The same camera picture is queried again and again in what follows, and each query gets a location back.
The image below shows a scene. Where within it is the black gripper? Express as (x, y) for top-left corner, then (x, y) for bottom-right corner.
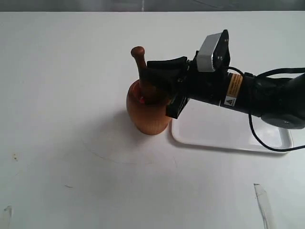
(139, 50), (244, 120)

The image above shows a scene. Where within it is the dark wooden pestle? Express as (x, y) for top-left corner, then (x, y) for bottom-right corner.
(131, 46), (155, 104)

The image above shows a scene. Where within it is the white rectangular tray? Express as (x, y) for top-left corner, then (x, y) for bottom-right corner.
(171, 100), (279, 155)

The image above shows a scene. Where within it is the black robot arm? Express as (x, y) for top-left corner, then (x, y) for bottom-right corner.
(136, 51), (305, 129)

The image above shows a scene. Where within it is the wooden mortar cup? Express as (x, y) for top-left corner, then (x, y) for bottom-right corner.
(126, 80), (171, 135)

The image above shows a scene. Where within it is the clear tape strip right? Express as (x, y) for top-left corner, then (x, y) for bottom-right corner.
(254, 184), (276, 229)

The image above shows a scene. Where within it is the clear tape piece left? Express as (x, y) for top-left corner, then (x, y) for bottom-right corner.
(4, 206), (13, 226)

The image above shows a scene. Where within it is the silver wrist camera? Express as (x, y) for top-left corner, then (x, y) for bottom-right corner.
(196, 30), (229, 73)

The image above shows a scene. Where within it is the black cable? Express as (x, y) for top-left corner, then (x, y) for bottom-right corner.
(228, 66), (305, 152)

